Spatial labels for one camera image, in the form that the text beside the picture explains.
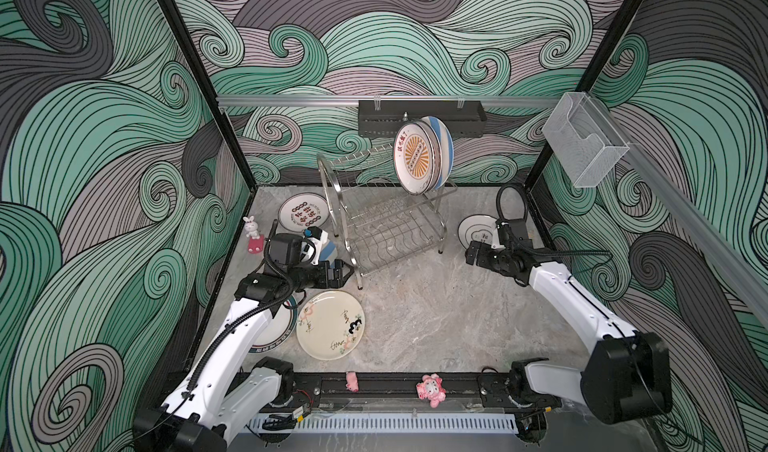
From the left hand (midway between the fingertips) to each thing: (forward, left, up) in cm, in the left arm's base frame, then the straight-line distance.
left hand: (340, 267), depth 76 cm
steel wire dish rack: (+25, -11, -13) cm, 31 cm away
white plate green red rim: (-11, +18, -17) cm, 27 cm away
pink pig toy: (-25, -24, -15) cm, 37 cm away
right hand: (+8, -40, -6) cm, 41 cm away
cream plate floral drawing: (-9, +3, -17) cm, 20 cm away
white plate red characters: (+33, +20, -18) cm, 43 cm away
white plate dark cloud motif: (+26, -46, -17) cm, 55 cm away
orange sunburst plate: (+25, -19, +16) cm, 35 cm away
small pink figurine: (-24, -4, -16) cm, 29 cm away
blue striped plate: (+16, +7, -19) cm, 26 cm away
